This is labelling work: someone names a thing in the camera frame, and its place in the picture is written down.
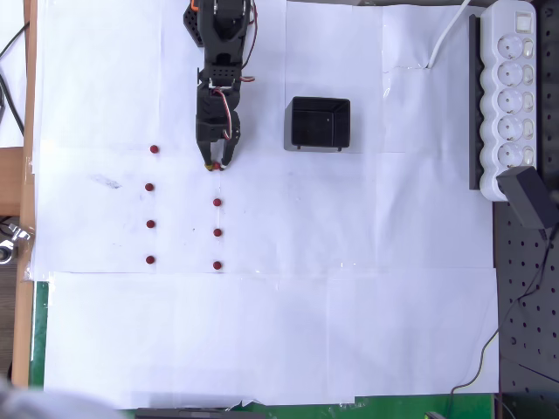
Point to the metal clamp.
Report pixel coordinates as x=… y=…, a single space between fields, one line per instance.
x=17 y=231

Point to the flat black device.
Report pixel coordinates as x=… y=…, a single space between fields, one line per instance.
x=196 y=414

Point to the black square container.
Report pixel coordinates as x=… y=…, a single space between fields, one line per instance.
x=289 y=131

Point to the green cutting mat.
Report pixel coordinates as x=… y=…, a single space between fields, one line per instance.
x=39 y=331

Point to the white power strip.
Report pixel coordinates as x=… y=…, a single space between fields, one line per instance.
x=508 y=100

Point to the white paper table cover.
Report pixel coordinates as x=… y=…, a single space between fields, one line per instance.
x=284 y=327

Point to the blurred grey object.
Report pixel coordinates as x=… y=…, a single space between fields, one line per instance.
x=35 y=406

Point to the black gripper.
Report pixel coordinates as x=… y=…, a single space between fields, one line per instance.
x=211 y=132

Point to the black power adapter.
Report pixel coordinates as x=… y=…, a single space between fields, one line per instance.
x=524 y=196

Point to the black perforated pegboard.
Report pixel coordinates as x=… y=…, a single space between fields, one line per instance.
x=528 y=327

